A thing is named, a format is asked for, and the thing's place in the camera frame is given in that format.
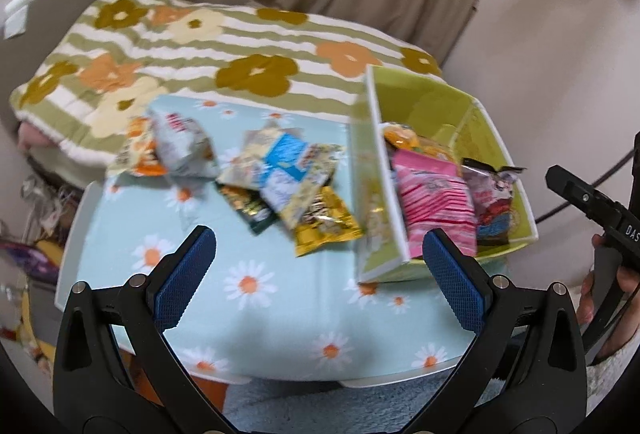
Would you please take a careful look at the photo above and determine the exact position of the white grey snack packet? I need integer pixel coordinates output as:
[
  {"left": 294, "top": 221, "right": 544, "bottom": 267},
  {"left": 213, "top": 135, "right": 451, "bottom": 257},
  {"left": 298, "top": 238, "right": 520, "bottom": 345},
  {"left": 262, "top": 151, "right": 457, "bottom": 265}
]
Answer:
[{"left": 150, "top": 109, "right": 221, "bottom": 180}]

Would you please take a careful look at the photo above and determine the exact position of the purple bag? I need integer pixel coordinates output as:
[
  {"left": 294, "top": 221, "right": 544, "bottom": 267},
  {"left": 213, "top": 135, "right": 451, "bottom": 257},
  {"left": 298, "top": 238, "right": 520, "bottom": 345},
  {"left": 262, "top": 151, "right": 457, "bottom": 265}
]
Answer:
[{"left": 0, "top": 241, "right": 61, "bottom": 285}]

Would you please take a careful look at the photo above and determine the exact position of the yellow-green cardboard box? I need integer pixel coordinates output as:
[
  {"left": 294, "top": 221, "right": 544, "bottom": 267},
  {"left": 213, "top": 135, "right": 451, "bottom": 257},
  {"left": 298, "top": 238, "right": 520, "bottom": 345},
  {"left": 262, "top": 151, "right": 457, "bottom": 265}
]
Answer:
[{"left": 350, "top": 64, "right": 540, "bottom": 284}]

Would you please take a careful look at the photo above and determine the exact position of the dark red blue snack packet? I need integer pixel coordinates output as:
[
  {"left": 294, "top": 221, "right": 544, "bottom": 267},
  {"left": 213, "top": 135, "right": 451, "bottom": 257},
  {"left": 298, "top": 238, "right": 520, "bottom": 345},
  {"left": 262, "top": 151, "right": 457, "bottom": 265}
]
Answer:
[{"left": 460, "top": 157, "right": 528, "bottom": 247}]

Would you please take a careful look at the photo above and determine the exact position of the blue white snack packet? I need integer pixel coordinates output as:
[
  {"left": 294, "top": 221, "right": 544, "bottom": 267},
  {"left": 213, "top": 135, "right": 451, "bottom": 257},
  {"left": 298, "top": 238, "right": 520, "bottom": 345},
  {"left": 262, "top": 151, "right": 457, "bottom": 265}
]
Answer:
[{"left": 216, "top": 124, "right": 321, "bottom": 215}]

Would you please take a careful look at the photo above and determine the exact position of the waffle snack packet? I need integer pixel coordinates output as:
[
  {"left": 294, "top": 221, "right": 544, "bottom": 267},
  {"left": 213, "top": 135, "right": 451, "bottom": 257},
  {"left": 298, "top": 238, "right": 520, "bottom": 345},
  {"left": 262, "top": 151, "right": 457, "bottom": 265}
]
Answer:
[{"left": 382, "top": 123, "right": 461, "bottom": 165}]

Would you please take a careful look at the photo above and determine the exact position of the person's right hand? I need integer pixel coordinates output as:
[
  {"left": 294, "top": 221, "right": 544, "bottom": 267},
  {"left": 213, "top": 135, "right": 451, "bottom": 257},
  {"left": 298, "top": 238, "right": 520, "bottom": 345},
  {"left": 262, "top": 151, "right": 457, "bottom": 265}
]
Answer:
[{"left": 575, "top": 234, "right": 640, "bottom": 362}]

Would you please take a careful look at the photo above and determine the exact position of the pink pillow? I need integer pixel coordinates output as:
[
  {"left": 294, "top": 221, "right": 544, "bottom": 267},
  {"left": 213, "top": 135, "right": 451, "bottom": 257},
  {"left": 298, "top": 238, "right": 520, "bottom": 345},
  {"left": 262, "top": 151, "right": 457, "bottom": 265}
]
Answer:
[{"left": 15, "top": 121, "right": 56, "bottom": 152}]

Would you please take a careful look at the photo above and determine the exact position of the white table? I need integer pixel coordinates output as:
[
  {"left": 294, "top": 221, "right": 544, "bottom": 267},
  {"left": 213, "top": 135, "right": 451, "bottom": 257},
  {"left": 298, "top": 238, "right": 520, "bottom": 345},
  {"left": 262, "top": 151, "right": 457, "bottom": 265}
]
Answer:
[{"left": 54, "top": 181, "right": 481, "bottom": 387}]

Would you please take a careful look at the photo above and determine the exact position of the dark green snack packet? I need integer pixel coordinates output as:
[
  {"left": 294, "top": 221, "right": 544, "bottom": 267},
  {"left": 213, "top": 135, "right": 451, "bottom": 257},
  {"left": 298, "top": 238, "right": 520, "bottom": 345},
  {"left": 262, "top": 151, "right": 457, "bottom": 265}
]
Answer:
[{"left": 215, "top": 183, "right": 278, "bottom": 235}]

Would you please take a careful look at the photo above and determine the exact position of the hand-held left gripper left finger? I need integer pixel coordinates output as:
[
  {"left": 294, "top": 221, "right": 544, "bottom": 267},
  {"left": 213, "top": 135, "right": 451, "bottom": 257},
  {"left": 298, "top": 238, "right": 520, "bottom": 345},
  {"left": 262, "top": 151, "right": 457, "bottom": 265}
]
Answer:
[{"left": 52, "top": 225, "right": 236, "bottom": 434}]

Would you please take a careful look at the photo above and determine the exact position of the yellow snack packet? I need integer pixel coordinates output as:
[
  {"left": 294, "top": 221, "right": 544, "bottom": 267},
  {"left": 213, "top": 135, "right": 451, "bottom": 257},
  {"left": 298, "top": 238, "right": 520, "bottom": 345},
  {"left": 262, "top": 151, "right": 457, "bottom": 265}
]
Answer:
[{"left": 280, "top": 186, "right": 364, "bottom": 257}]

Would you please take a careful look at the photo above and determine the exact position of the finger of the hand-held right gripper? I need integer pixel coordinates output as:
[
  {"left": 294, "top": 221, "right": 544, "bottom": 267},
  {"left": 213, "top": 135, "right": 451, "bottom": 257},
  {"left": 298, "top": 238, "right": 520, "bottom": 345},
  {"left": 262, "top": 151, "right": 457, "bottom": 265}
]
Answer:
[{"left": 545, "top": 165, "right": 613, "bottom": 230}]

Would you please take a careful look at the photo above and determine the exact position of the light blue daisy tablecloth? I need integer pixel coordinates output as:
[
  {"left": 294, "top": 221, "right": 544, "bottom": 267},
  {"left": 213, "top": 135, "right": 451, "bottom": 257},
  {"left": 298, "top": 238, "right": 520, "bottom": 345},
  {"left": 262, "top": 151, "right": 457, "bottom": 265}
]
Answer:
[{"left": 55, "top": 94, "right": 481, "bottom": 382}]

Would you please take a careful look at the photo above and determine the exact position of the pink snack packet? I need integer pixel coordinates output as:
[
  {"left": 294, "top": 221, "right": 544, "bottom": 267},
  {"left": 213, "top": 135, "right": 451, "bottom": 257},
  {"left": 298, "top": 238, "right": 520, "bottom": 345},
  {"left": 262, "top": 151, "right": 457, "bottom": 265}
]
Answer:
[{"left": 391, "top": 149, "right": 478, "bottom": 260}]

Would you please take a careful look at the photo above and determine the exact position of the orange white snack packet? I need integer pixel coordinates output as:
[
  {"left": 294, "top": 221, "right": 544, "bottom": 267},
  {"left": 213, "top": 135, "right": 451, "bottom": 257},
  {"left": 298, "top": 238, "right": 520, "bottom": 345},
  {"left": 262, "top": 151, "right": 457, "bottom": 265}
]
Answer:
[{"left": 107, "top": 115, "right": 168, "bottom": 178}]

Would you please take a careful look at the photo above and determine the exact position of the clear plastic bag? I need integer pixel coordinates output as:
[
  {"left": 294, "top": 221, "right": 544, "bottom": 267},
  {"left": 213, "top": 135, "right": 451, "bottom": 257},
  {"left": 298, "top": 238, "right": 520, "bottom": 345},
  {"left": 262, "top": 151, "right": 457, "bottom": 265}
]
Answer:
[{"left": 20, "top": 174, "right": 81, "bottom": 240}]

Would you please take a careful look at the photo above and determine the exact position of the orange stool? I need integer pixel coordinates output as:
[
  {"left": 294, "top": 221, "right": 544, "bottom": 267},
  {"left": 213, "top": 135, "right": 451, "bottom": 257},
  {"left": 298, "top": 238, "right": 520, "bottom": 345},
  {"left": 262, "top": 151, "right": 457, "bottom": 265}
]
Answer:
[{"left": 120, "top": 349, "right": 231, "bottom": 434}]

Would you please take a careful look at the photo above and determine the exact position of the person's right forearm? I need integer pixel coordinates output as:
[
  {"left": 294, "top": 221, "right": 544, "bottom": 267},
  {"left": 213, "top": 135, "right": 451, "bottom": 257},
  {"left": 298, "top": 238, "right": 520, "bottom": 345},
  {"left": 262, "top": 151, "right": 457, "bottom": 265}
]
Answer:
[{"left": 585, "top": 344, "right": 640, "bottom": 434}]

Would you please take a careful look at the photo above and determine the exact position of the colourful snack packet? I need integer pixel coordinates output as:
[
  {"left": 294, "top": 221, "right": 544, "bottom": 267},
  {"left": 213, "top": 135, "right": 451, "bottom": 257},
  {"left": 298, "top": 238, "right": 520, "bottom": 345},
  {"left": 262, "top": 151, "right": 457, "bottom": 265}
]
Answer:
[{"left": 295, "top": 143, "right": 347, "bottom": 210}]

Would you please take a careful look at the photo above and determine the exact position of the green striped floral blanket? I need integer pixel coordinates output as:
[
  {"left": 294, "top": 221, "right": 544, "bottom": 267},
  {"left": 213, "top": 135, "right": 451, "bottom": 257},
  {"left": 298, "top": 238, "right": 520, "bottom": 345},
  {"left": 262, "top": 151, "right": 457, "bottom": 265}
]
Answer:
[{"left": 9, "top": 0, "right": 443, "bottom": 165}]

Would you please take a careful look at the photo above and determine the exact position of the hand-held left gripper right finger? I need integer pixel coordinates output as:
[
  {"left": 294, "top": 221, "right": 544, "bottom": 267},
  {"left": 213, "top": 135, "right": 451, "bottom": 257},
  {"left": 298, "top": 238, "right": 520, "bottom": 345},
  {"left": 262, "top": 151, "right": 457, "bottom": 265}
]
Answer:
[{"left": 400, "top": 228, "right": 588, "bottom": 434}]

